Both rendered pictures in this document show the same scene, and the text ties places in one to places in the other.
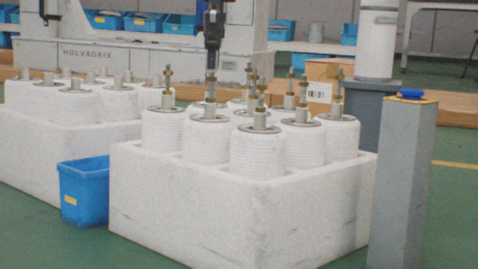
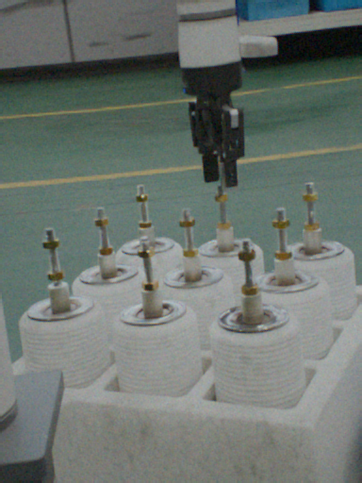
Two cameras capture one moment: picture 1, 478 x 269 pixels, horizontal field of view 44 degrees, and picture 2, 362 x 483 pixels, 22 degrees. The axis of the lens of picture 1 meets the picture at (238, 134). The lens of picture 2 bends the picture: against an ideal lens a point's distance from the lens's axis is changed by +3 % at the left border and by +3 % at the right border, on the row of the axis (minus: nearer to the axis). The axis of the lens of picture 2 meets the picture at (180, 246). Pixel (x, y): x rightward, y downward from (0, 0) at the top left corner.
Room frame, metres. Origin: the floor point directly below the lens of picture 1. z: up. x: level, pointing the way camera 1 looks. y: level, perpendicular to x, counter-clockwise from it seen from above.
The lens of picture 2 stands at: (2.16, -0.34, 0.61)
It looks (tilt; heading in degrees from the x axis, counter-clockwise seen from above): 17 degrees down; 164
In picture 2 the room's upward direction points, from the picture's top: 6 degrees counter-clockwise
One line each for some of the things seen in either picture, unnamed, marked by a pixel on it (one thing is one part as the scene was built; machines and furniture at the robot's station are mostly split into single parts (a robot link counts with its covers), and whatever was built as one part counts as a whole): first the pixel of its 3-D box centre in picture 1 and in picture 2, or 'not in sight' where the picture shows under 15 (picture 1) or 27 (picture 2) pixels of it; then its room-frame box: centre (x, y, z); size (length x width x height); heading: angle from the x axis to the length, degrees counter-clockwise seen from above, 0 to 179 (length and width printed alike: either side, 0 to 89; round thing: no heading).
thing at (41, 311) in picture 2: (336, 117); (60, 308); (1.15, -0.19, 0.25); 0.08 x 0.08 x 0.01
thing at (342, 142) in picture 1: (332, 162); (71, 382); (1.15, -0.19, 0.16); 0.10 x 0.10 x 0.18
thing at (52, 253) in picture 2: (338, 87); (54, 260); (1.15, -0.19, 0.31); 0.01 x 0.01 x 0.08; 38
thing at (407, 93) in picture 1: (411, 95); not in sight; (1.01, -0.29, 0.32); 0.04 x 0.04 x 0.02
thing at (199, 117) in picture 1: (209, 119); (226, 249); (1.06, 0.05, 0.25); 0.08 x 0.08 x 0.01
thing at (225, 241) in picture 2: (210, 112); (225, 240); (1.06, 0.05, 0.26); 0.02 x 0.02 x 0.03
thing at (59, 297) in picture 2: (336, 111); (59, 298); (1.15, -0.19, 0.26); 0.02 x 0.02 x 0.03
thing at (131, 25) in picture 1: (149, 22); not in sight; (6.39, 1.02, 0.36); 0.50 x 0.38 x 0.21; 165
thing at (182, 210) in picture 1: (247, 193); (205, 399); (1.14, -0.02, 0.09); 0.39 x 0.39 x 0.18; 48
